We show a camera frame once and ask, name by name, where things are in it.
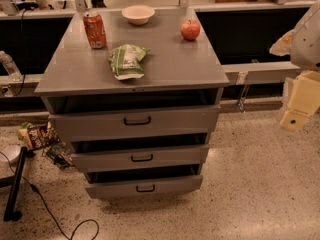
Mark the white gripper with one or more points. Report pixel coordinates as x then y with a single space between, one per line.
307 40

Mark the grey bottom drawer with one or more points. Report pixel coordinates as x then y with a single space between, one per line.
110 189

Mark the grey drawer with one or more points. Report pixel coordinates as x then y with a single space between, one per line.
140 158
110 189
93 126

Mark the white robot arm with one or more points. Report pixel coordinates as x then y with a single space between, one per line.
302 44

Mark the grey top drawer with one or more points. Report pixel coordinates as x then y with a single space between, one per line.
93 126

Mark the grey drawer cabinet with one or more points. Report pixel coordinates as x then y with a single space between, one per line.
142 143

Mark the grey middle drawer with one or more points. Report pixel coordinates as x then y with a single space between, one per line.
140 158

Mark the red apple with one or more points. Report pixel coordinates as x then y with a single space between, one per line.
190 30

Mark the green chip bag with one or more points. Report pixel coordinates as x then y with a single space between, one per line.
124 61

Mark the white bowl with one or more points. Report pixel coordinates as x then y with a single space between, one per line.
138 14

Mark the orange soda can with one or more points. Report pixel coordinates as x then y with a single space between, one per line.
94 29

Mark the dark green floor bag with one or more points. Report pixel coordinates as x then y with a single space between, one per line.
58 155

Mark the brown snack bag on floor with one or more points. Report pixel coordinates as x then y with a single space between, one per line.
36 137

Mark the clear plastic bottle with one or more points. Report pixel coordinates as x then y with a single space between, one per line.
10 67

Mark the white round floor object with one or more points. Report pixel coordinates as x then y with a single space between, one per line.
10 154

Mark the black stand leg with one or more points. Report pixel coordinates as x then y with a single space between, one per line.
14 182

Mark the metal railing frame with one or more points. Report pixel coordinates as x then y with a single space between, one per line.
263 71

